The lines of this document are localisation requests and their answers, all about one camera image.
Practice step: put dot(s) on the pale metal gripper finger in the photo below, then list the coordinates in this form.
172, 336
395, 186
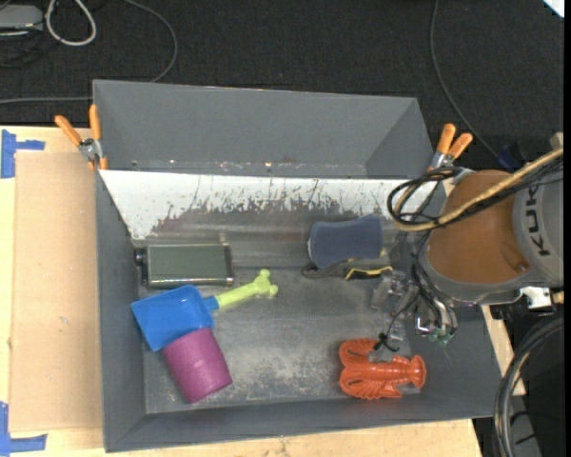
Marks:
392, 291
396, 332

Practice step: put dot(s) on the black cylinder on white bracket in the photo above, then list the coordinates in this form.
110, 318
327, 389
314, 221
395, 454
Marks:
537, 298

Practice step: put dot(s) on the black and yellow cloth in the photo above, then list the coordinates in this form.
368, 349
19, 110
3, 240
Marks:
361, 269

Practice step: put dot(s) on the dark blue sponge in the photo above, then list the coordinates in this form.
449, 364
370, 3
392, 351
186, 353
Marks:
347, 241

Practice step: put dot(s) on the brown cardboard board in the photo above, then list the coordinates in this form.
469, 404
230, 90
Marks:
52, 293

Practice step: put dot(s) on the purple cup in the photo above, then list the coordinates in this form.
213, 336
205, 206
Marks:
197, 367

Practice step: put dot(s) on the orange toy lobster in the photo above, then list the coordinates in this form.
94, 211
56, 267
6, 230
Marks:
376, 374

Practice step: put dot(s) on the grey metal bin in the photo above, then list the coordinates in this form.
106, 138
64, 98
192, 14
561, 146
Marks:
285, 331

